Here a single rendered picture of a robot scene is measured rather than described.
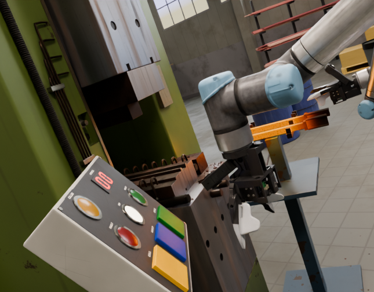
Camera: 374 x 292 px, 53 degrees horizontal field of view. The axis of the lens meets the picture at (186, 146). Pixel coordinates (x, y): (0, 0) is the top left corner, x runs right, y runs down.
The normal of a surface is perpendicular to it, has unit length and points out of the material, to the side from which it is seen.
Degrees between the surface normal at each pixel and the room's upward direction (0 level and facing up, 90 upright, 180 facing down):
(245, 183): 90
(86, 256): 90
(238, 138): 90
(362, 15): 108
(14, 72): 90
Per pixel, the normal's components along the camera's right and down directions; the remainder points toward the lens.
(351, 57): -0.39, 0.34
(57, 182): 0.87, -0.22
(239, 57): -0.58, 0.38
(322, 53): -0.19, 0.62
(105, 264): 0.04, 0.21
